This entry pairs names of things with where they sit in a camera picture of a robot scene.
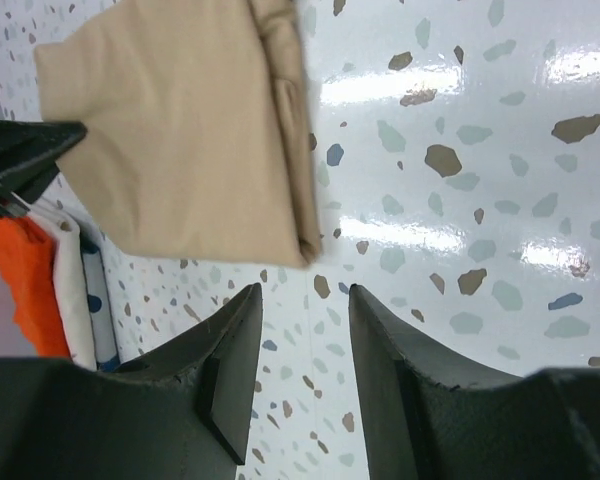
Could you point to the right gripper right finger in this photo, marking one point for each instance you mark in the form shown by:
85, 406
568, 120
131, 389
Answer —
428, 412

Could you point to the blue folded t shirt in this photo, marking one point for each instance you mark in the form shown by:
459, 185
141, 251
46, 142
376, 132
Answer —
106, 352

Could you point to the white folded t shirt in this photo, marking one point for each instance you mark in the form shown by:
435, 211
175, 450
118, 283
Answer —
68, 281

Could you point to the orange folded t shirt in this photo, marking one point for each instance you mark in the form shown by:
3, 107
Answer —
27, 255

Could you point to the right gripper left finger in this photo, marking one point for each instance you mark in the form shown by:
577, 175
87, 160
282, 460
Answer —
180, 411

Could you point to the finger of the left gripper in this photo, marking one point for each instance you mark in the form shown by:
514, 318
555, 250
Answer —
22, 183
27, 144

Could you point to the beige t shirt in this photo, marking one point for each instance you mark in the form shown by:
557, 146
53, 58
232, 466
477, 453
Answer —
197, 141

